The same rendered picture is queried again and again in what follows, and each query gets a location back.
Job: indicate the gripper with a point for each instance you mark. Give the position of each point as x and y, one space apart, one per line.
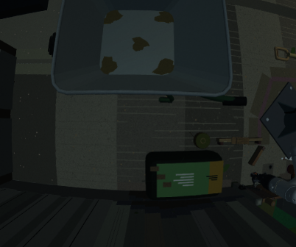
261 180

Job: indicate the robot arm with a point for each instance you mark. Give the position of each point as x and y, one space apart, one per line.
292 189

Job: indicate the grey wheelbarrow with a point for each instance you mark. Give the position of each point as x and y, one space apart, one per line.
140 82

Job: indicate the orange terracotta pot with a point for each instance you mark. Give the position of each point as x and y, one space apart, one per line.
290 168

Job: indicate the brown hardwood wedge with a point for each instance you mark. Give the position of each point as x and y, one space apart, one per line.
256 155

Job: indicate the pale wooden cleat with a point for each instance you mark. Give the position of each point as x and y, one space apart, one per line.
240 140

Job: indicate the green twine spool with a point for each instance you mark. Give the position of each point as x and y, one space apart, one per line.
202 140

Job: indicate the dark slatted fence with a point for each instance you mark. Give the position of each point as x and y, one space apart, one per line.
60 218

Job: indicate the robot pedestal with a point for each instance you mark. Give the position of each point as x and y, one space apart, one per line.
279 115

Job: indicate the brown soil clod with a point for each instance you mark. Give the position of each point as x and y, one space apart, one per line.
108 65
164 67
113 17
164 17
139 44

